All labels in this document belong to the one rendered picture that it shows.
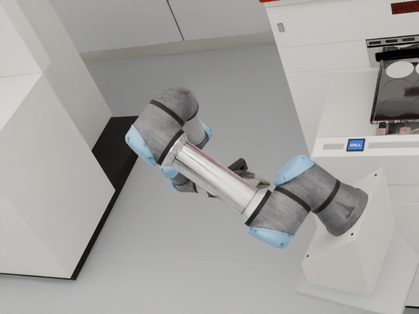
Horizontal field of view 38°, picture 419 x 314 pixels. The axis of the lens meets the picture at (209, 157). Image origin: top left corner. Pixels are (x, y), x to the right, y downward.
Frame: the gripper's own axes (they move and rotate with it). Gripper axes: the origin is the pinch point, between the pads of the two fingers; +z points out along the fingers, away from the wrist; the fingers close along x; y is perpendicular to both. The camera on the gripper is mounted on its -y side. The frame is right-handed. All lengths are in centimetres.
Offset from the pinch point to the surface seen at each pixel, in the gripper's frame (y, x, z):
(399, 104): -46, -4, 35
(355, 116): -48, -12, 17
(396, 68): -66, -3, 30
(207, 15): -216, -58, -133
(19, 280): -3, -95, -178
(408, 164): -14.8, -3.6, 42.6
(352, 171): -13.6, -6.9, 24.5
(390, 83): -58, -4, 29
